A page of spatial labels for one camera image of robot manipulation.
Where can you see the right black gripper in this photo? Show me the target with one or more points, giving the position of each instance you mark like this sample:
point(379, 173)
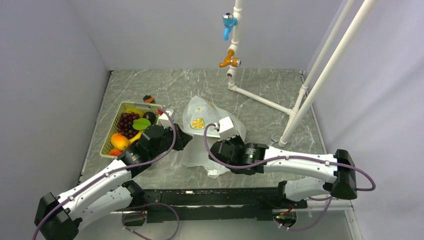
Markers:
point(235, 138)

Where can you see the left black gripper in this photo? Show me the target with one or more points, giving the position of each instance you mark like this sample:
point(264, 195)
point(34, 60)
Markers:
point(182, 138)

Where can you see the white plastic bag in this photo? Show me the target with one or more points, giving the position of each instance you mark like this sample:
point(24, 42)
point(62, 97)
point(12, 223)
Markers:
point(197, 114)

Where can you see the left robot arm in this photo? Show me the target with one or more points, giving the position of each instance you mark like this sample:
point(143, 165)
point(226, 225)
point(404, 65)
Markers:
point(61, 217)

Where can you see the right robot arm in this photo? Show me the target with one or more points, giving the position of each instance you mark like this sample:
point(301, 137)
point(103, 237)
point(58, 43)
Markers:
point(332, 174)

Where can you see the dark purple fake fruit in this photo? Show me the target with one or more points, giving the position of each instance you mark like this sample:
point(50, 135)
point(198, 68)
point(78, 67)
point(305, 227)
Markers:
point(150, 116)

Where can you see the yellow fake banana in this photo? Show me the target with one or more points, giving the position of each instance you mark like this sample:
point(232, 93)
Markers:
point(133, 114)

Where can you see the purple fake grapes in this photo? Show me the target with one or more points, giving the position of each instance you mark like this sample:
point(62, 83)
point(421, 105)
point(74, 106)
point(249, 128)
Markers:
point(125, 124)

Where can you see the orange fake mango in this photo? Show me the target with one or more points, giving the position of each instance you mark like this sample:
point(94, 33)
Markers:
point(119, 141)

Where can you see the red fake apple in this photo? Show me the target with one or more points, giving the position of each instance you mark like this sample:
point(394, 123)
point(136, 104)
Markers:
point(114, 152)

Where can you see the beige plastic basket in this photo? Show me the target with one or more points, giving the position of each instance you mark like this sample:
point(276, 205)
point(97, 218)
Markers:
point(144, 107)

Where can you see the silver wrench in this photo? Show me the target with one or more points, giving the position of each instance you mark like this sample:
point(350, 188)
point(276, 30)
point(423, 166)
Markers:
point(273, 139)

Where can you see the small orange black object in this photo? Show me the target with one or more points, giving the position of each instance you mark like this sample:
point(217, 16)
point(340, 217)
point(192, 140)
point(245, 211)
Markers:
point(149, 99)

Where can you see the orange valve tap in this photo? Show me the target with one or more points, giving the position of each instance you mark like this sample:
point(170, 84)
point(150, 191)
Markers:
point(230, 60)

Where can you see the blue valve tap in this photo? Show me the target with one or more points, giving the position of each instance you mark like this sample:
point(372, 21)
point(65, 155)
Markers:
point(229, 21)

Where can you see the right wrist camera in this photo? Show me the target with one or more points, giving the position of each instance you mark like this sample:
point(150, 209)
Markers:
point(227, 128)

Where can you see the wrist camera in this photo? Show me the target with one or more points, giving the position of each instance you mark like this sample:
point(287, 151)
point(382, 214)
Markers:
point(227, 128)
point(165, 119)

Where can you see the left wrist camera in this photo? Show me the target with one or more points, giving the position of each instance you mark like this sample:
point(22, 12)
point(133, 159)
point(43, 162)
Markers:
point(165, 119)

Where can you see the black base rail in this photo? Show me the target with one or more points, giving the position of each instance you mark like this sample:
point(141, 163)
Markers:
point(213, 204)

